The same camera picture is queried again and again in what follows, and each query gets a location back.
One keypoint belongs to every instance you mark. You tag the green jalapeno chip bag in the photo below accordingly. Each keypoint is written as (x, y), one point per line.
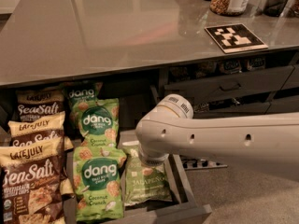
(143, 183)

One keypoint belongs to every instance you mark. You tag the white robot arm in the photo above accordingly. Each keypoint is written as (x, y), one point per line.
(264, 143)

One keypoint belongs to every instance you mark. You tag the middle green Dang bag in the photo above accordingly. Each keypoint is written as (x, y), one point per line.
(98, 121)

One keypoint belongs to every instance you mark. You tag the green dang bag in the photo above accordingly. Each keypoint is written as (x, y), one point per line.
(98, 121)
(81, 91)
(97, 183)

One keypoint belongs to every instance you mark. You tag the back green Dang bag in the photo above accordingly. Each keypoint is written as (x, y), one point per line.
(81, 91)

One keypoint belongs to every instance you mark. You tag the front green Dang bag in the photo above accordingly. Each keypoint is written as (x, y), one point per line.
(97, 183)

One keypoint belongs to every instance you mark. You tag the middle Late July bag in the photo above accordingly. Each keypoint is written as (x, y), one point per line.
(48, 127)

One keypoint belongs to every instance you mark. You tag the late july bag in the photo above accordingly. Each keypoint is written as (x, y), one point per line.
(31, 177)
(33, 105)
(48, 127)

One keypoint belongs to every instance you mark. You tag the back Late July bag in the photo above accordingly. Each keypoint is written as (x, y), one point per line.
(33, 105)

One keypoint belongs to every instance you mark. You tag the upper right grey drawer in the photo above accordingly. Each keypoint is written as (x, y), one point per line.
(230, 86)

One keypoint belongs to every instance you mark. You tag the middle right grey drawer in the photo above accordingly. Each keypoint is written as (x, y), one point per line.
(248, 110)

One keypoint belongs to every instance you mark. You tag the front Late July bag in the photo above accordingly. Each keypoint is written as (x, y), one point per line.
(31, 177)

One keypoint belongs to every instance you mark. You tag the grey power strip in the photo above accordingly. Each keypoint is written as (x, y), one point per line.
(199, 164)

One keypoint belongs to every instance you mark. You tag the black white fiducial marker tile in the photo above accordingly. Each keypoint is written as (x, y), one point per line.
(233, 38)

